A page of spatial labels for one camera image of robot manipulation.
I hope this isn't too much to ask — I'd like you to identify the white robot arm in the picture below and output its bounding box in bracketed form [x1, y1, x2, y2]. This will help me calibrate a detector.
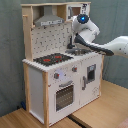
[72, 14, 128, 58]

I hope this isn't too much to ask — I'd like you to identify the wooden toy kitchen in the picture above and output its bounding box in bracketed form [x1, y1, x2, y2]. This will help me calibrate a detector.
[22, 2, 102, 127]

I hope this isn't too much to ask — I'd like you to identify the right red stove knob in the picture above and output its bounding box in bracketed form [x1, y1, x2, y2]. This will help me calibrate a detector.
[71, 66, 78, 73]

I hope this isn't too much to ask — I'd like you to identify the red stove knob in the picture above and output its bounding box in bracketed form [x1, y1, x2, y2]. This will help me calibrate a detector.
[54, 73, 59, 79]
[71, 66, 78, 73]

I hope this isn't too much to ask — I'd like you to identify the black toy stovetop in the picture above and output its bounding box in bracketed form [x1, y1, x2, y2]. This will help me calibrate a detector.
[34, 53, 71, 66]

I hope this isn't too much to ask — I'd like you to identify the left red stove knob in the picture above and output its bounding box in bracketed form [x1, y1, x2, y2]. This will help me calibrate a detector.
[54, 73, 59, 79]

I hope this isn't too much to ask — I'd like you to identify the grey toy sink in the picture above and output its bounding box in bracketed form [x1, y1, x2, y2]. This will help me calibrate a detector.
[65, 48, 92, 56]

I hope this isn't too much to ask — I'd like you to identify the black toy faucet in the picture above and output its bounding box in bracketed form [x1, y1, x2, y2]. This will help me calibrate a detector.
[67, 36, 75, 49]

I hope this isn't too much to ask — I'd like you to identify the white cabinet door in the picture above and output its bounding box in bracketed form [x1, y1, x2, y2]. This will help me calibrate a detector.
[80, 55, 102, 106]

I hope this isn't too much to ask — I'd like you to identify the toy oven door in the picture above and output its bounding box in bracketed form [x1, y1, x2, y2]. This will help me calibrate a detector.
[49, 79, 79, 117]

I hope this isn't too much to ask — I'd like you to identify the grey range hood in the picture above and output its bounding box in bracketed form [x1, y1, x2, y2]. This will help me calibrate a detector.
[34, 5, 64, 27]

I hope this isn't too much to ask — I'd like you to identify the toy microwave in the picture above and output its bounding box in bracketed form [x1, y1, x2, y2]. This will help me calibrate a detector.
[66, 3, 90, 21]

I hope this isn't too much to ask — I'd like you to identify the wooden table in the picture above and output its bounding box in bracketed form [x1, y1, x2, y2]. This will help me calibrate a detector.
[0, 80, 128, 128]

